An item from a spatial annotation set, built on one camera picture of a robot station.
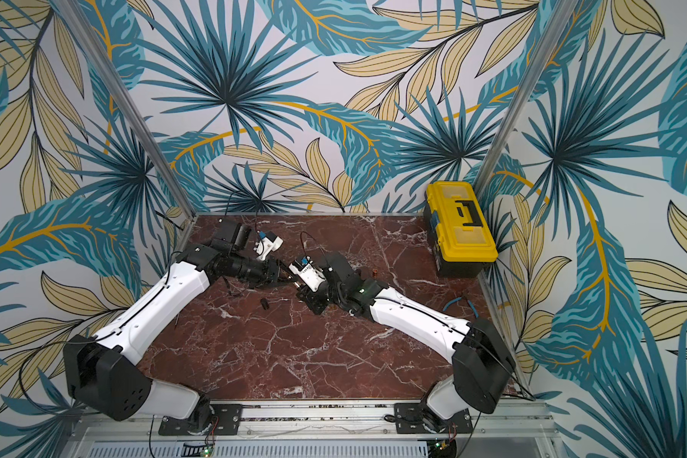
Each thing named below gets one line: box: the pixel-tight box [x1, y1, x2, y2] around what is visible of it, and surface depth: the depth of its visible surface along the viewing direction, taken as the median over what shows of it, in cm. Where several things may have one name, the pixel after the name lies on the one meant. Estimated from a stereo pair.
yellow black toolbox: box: [423, 181, 500, 279], surface depth 97 cm
